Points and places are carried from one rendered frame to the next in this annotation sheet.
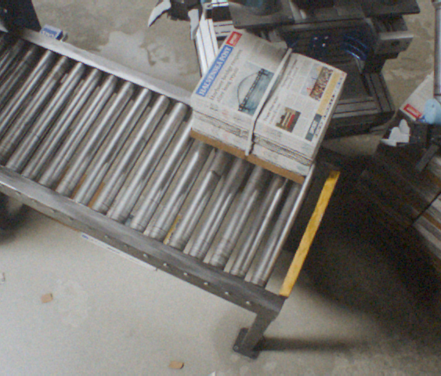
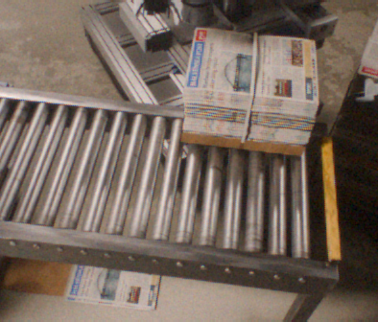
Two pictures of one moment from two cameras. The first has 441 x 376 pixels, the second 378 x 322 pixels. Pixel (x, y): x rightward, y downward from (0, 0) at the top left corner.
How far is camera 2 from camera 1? 0.50 m
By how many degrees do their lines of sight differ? 15
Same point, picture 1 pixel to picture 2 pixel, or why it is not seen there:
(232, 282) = (278, 262)
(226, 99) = (219, 84)
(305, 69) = (277, 45)
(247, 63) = (223, 52)
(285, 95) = (271, 70)
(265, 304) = (320, 274)
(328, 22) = (257, 27)
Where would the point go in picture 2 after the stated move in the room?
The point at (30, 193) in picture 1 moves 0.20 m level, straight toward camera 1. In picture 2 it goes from (29, 237) to (86, 276)
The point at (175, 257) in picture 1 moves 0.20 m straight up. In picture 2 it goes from (211, 255) to (218, 217)
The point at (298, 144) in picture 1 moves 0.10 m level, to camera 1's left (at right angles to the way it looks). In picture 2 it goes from (300, 107) to (266, 113)
